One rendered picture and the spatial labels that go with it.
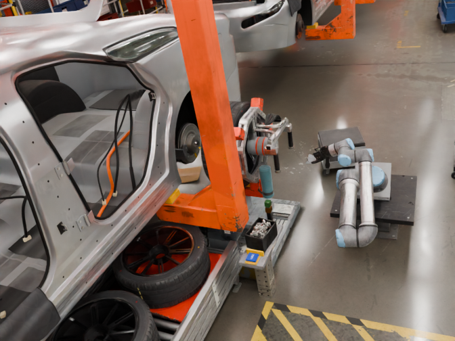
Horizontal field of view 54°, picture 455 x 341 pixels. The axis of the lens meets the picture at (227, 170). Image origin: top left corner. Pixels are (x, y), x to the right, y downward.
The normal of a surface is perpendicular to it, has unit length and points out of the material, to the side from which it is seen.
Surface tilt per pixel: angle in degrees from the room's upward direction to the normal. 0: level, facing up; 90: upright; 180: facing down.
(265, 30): 91
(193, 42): 90
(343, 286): 0
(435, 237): 0
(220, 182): 90
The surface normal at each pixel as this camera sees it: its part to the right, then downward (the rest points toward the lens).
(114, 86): -0.26, 0.26
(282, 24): 0.47, 0.41
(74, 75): 0.90, 0.08
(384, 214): -0.16, -0.84
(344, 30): -0.39, 0.54
